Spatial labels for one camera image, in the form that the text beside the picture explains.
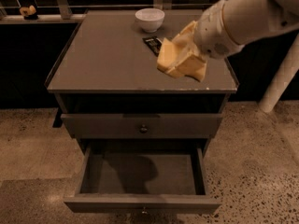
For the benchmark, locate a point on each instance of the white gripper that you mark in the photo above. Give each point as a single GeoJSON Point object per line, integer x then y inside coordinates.
{"type": "Point", "coordinates": [212, 32]}

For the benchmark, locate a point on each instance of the yellow sponge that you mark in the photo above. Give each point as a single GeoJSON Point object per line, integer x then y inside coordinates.
{"type": "Point", "coordinates": [168, 57]}

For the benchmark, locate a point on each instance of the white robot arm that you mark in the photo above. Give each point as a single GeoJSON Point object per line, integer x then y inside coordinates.
{"type": "Point", "coordinates": [226, 28]}

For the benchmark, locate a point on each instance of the grey wooden drawer cabinet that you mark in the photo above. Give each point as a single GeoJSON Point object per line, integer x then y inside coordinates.
{"type": "Point", "coordinates": [108, 69]}

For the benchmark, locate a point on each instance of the upper drawer round knob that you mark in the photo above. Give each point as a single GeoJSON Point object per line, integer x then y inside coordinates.
{"type": "Point", "coordinates": [143, 128]}

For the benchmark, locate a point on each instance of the upper grey drawer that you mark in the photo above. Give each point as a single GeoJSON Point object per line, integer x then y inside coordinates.
{"type": "Point", "coordinates": [126, 126]}

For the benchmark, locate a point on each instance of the open lower grey drawer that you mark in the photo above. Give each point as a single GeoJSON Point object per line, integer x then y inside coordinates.
{"type": "Point", "coordinates": [165, 176]}

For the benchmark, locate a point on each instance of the black snack bar wrapper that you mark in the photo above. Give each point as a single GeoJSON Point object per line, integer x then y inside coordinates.
{"type": "Point", "coordinates": [154, 44]}

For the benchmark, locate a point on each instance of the white ceramic bowl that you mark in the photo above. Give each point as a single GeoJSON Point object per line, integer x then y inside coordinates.
{"type": "Point", "coordinates": [149, 19]}

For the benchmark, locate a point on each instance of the small yellow black object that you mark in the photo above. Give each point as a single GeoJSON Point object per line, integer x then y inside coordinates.
{"type": "Point", "coordinates": [29, 13]}

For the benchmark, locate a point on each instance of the metal railing frame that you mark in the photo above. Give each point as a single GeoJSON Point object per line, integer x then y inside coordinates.
{"type": "Point", "coordinates": [65, 3]}

